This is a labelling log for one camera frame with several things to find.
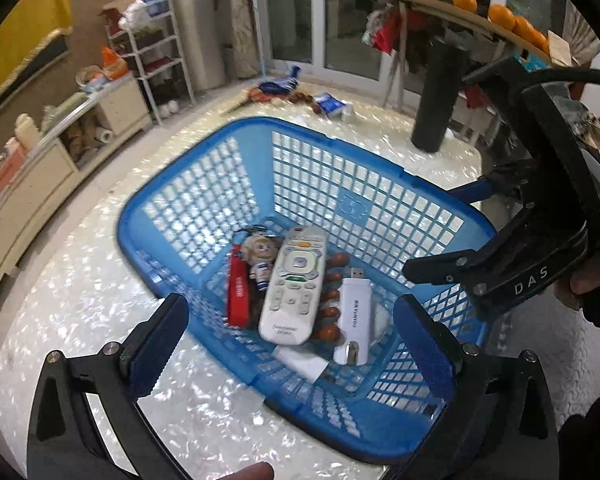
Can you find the cardboard box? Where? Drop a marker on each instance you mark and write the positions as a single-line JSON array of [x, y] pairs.
[[112, 12]]

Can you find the wooden plank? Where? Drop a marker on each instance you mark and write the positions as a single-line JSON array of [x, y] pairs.
[[430, 0]]

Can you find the sliding glass door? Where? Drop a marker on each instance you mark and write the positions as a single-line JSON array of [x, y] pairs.
[[330, 15]]

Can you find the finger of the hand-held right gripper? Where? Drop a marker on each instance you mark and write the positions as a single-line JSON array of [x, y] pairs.
[[455, 266], [472, 191]]

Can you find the brown wooden massager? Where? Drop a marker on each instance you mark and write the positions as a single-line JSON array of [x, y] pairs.
[[330, 302]]

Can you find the orange bag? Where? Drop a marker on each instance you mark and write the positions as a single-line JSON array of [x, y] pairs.
[[115, 63]]

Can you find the blue plastic basket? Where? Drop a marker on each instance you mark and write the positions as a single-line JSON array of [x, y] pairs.
[[205, 185]]

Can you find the white shoes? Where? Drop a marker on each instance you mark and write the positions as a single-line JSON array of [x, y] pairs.
[[170, 107]]

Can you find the white power bank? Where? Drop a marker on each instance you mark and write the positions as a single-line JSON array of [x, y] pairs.
[[302, 362]]

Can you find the cream lidded bin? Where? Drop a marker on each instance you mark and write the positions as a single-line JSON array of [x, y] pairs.
[[27, 131]]

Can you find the white paper roll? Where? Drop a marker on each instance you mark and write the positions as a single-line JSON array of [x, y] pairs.
[[103, 135]]

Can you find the blue tissue packet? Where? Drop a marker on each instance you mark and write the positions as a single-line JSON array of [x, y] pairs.
[[330, 105]]

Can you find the green pillow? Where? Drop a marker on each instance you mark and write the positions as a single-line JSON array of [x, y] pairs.
[[62, 113]]

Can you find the person's right hand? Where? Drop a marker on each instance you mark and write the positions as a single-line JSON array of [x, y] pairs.
[[577, 282]]

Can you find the hanging red clothes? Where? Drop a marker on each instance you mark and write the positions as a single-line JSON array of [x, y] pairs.
[[385, 30]]

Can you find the patterned curtain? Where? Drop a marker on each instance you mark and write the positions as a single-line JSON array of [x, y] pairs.
[[242, 25]]

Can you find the yellow cloth cover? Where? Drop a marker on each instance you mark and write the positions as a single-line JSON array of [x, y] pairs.
[[20, 45]]

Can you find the brown wooden beads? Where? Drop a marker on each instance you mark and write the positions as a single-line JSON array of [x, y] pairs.
[[300, 98]]

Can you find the pink tissue box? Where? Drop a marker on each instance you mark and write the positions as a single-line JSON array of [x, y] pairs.
[[7, 162]]

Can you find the person's left hand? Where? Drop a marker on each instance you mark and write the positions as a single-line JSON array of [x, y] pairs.
[[247, 472]]

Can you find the standing air conditioner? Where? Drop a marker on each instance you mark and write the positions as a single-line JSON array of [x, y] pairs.
[[200, 25]]

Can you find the cream TV cabinet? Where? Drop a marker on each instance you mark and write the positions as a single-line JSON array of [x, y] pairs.
[[55, 170]]

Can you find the white USB stick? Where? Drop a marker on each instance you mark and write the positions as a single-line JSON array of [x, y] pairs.
[[352, 320]]

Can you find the white shelf rack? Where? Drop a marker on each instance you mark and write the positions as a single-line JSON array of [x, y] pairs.
[[152, 60]]

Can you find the white charger plug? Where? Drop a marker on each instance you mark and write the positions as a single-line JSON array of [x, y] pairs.
[[381, 322]]

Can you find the wall-mounted television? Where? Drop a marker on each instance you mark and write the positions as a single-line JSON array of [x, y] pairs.
[[35, 67]]

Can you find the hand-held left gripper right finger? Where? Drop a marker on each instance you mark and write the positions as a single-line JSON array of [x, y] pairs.
[[425, 355]]

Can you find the white bowl with items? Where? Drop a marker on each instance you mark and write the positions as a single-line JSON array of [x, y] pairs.
[[91, 80]]

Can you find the blue sock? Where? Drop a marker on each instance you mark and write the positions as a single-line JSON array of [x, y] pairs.
[[282, 82]]

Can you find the white remote control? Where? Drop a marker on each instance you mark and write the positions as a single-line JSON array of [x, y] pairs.
[[295, 285]]

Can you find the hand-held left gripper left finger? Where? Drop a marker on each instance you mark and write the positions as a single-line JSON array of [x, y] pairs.
[[155, 345]]

